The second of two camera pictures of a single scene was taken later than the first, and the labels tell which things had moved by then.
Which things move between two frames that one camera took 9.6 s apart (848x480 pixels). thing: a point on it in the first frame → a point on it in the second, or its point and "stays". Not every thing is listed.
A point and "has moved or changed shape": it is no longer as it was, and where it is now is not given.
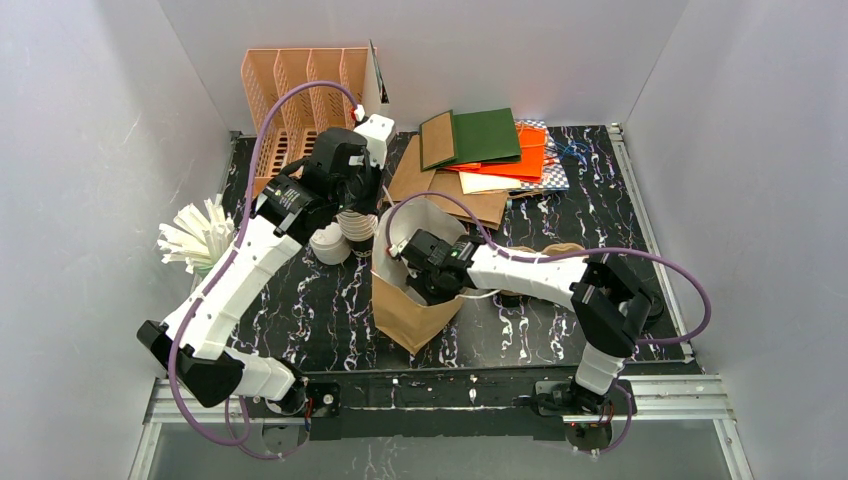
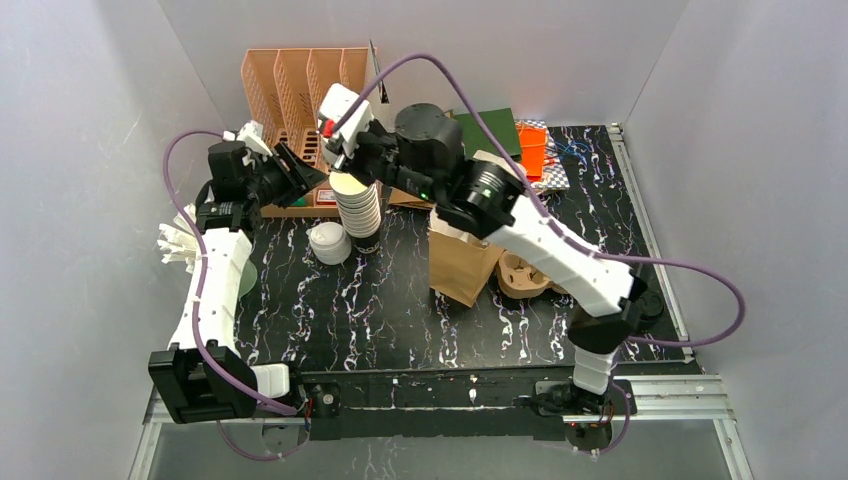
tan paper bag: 400,310 has moved or changed shape
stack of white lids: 329,245 stays
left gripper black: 361,196 → 279,176
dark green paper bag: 477,137 stays
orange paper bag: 528,167 stays
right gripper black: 416,268 → 361,158
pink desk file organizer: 293,118 stays
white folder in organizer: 371,95 stays
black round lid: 657,305 stays
